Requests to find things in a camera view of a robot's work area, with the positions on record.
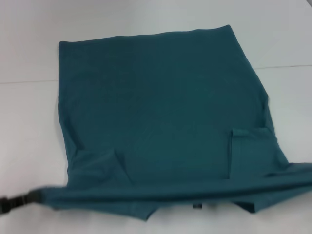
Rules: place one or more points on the teal blue shirt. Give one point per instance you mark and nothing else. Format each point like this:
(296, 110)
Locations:
(158, 109)

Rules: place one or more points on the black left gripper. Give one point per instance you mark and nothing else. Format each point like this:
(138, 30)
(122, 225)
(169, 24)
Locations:
(13, 204)

